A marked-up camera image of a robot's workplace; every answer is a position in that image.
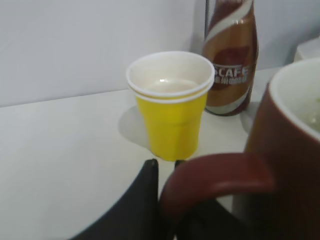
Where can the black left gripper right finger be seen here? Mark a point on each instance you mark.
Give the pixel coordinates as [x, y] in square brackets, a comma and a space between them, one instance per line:
[195, 211]

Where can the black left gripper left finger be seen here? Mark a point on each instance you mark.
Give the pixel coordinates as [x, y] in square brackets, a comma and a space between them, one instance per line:
[134, 216]

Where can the red-brown ceramic mug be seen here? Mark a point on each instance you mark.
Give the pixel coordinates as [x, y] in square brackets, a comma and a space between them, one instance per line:
[279, 196]

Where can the yellow paper cup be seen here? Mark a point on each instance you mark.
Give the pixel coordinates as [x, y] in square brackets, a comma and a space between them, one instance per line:
[171, 90]

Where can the brown coffee drink bottle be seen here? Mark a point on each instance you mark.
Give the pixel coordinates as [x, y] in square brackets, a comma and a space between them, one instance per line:
[231, 44]

